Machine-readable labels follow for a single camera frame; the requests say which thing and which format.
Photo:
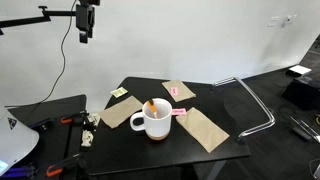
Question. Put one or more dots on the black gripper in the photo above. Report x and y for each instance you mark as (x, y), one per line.
(82, 16)

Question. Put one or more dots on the orange-tipped wooden stick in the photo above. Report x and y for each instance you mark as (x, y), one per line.
(152, 107)

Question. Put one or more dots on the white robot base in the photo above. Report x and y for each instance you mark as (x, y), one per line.
(16, 140)

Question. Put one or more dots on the yellow green paper packet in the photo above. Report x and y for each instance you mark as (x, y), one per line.
(119, 92)

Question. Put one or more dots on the plain brown paper envelope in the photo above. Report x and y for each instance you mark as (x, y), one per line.
(120, 111)

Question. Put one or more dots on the white crumpled tape piece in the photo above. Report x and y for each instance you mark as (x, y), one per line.
(86, 138)
(95, 120)

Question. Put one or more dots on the pink sticky note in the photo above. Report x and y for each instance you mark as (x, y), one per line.
(174, 91)
(179, 112)

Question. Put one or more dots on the black perforated robot stand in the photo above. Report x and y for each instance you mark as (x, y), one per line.
(50, 143)

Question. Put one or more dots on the white mug with cork base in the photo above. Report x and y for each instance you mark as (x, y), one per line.
(156, 125)

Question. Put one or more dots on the brown envelope with pink note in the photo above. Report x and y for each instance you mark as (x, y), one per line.
(185, 91)

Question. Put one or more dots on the large brown paper envelope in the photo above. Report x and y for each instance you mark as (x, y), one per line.
(203, 130)

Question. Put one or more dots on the grey table leg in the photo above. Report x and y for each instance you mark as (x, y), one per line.
(215, 170)

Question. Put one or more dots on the flat white box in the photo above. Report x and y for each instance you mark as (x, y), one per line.
(300, 70)

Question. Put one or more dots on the black box on floor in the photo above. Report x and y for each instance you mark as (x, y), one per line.
(301, 93)

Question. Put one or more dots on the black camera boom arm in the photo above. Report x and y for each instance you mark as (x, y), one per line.
(20, 21)

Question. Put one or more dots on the small black bracket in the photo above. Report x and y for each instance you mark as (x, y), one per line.
(41, 125)

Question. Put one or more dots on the white wall outlet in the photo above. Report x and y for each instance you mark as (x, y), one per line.
(287, 20)
(272, 21)

